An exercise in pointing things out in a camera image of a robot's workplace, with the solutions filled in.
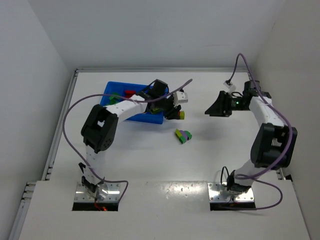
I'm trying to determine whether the red lime small stack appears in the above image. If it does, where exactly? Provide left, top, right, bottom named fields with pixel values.
left=177, top=110, right=185, bottom=120

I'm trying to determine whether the lime green lego brick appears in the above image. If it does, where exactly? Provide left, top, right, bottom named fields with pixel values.
left=150, top=108, right=161, bottom=115

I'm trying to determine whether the red long lego brick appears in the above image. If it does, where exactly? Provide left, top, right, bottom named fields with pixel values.
left=124, top=90, right=136, bottom=98

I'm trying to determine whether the blue plastic sorting bin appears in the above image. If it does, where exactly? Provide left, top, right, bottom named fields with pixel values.
left=100, top=81, right=164, bottom=124

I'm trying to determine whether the green square lego brick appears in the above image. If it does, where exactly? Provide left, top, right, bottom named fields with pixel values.
left=108, top=92, right=121, bottom=105

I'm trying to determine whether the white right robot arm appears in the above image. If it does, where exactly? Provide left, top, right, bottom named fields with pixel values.
left=205, top=81, right=298, bottom=194

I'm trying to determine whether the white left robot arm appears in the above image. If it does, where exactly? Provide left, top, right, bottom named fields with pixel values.
left=81, top=79, right=188, bottom=193

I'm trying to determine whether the green sloped lego brick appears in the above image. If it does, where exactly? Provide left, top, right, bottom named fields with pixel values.
left=174, top=129, right=192, bottom=144

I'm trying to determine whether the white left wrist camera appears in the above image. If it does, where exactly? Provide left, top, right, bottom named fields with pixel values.
left=172, top=91, right=189, bottom=106

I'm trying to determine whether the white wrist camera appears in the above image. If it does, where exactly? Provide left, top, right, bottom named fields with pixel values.
left=223, top=79, right=237, bottom=93
left=172, top=91, right=189, bottom=106

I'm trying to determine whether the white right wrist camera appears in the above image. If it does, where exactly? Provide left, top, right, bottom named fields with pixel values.
left=223, top=79, right=237, bottom=93

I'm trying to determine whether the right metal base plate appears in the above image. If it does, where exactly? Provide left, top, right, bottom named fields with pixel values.
left=207, top=182, right=255, bottom=204

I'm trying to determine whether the metal base plate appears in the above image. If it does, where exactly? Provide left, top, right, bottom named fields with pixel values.
left=207, top=182, right=255, bottom=204
left=74, top=182, right=121, bottom=204

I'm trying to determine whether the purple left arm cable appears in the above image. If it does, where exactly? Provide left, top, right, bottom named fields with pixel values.
left=62, top=78, right=193, bottom=201

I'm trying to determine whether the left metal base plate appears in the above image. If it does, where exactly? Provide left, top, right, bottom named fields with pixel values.
left=74, top=182, right=121, bottom=204

